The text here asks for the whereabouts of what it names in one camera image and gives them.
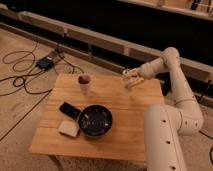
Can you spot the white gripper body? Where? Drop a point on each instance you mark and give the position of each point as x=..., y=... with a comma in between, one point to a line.
x=134, y=73

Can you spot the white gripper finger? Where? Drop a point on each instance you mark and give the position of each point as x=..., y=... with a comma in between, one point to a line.
x=126, y=72
x=134, y=83

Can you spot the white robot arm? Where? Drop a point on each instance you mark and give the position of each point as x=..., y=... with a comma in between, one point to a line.
x=163, y=124

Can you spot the wooden table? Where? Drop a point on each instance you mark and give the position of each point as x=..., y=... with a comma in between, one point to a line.
x=111, y=109

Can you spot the black bowl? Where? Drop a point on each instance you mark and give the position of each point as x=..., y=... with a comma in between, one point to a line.
x=95, y=120

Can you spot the beige sponge block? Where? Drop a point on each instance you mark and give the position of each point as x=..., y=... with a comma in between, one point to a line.
x=69, y=128

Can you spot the blue power box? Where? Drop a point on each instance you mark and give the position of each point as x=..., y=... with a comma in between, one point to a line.
x=45, y=63

